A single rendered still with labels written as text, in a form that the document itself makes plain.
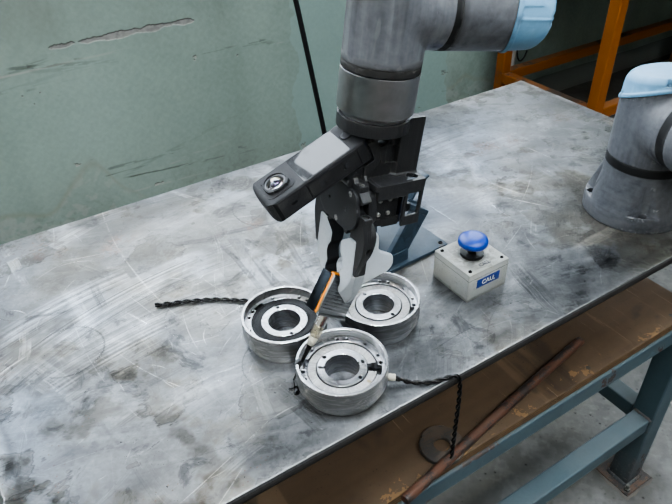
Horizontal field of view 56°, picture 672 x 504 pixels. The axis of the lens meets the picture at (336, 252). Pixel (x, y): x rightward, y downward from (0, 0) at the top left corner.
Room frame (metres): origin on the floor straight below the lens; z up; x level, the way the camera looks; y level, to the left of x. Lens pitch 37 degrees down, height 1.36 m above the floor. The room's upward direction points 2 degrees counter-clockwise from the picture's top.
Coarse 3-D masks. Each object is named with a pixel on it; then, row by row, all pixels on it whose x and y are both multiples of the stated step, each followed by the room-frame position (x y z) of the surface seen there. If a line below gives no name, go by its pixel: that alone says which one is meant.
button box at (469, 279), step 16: (448, 256) 0.68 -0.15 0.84; (464, 256) 0.67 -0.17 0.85; (480, 256) 0.67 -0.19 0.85; (496, 256) 0.67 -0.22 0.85; (448, 272) 0.66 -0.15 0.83; (464, 272) 0.64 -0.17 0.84; (480, 272) 0.64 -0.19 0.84; (496, 272) 0.66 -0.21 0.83; (464, 288) 0.64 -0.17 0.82; (480, 288) 0.64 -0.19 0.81
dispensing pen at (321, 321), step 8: (328, 272) 0.54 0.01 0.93; (336, 272) 0.55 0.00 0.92; (320, 280) 0.54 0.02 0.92; (328, 280) 0.53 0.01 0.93; (320, 288) 0.53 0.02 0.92; (312, 296) 0.53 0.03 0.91; (320, 296) 0.52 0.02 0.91; (312, 304) 0.52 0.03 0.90; (320, 320) 0.52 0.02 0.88; (312, 328) 0.52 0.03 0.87; (320, 328) 0.51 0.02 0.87; (312, 336) 0.51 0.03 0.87; (312, 344) 0.51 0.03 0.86; (304, 352) 0.50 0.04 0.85; (304, 360) 0.50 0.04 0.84
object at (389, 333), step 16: (384, 272) 0.65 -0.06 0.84; (400, 288) 0.63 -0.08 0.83; (416, 288) 0.62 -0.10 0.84; (368, 304) 0.62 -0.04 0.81; (384, 304) 0.62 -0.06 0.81; (400, 304) 0.60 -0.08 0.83; (416, 304) 0.60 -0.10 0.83; (352, 320) 0.56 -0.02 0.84; (384, 320) 0.57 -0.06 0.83; (400, 320) 0.56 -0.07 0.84; (416, 320) 0.58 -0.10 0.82; (384, 336) 0.55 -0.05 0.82; (400, 336) 0.56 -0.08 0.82
